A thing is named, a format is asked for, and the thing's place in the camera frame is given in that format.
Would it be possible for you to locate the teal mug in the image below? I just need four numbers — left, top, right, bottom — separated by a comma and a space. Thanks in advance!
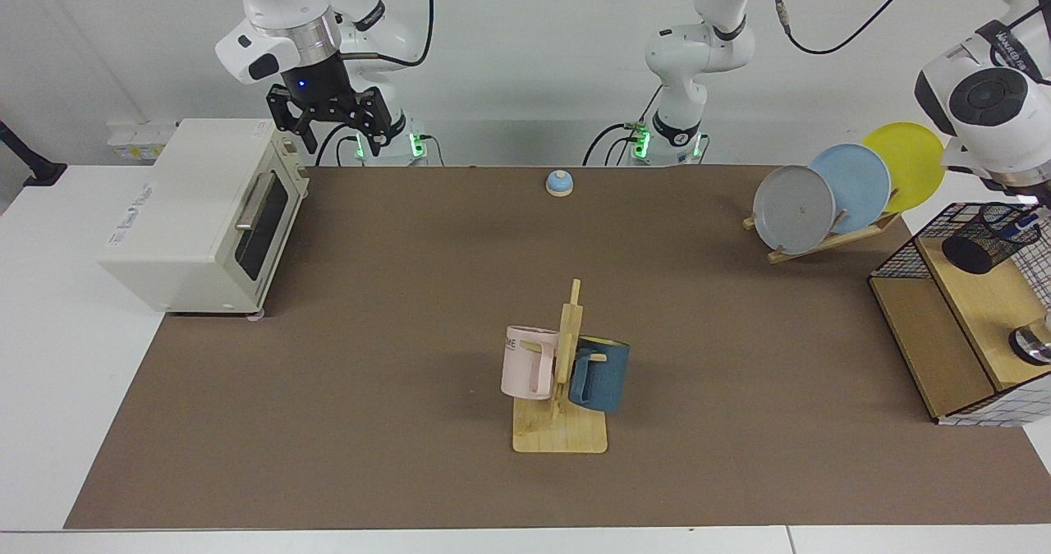
568, 337, 631, 414

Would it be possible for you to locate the light blue plate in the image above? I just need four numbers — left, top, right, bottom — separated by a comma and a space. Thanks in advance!
809, 143, 892, 235

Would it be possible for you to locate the pink mug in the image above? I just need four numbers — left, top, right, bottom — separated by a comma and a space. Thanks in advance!
501, 325, 560, 401

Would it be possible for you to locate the black mesh pen holder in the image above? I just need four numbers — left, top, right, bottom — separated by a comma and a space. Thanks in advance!
941, 202, 1045, 275

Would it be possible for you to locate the wooden cup stand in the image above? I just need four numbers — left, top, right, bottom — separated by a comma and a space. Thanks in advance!
513, 279, 608, 454

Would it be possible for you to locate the wooden plate rack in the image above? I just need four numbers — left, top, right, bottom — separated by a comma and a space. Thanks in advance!
742, 189, 902, 264

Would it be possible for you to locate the brown table cloth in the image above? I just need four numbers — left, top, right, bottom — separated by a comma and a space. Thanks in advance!
64, 166, 1051, 530

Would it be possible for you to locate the yellow plate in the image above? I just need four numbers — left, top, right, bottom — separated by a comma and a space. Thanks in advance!
861, 121, 947, 213

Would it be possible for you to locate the grey plate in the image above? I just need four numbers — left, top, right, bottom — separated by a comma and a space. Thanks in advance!
753, 165, 837, 255

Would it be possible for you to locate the wire basket with wooden floor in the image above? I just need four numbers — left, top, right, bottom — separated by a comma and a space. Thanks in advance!
868, 202, 1051, 428

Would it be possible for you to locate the black base cable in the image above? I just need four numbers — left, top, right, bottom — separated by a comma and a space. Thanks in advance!
315, 121, 359, 167
583, 86, 662, 167

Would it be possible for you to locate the pale toaster oven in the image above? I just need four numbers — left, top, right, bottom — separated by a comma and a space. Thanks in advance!
97, 118, 310, 317

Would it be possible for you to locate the white wall socket strip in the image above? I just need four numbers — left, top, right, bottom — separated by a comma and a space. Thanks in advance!
107, 121, 180, 163

